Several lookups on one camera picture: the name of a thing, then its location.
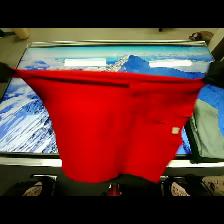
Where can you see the grey-green garment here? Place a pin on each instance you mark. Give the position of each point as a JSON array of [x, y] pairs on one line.
[[210, 133]]

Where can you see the red T-shirt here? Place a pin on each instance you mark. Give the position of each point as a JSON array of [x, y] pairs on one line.
[[110, 126]]

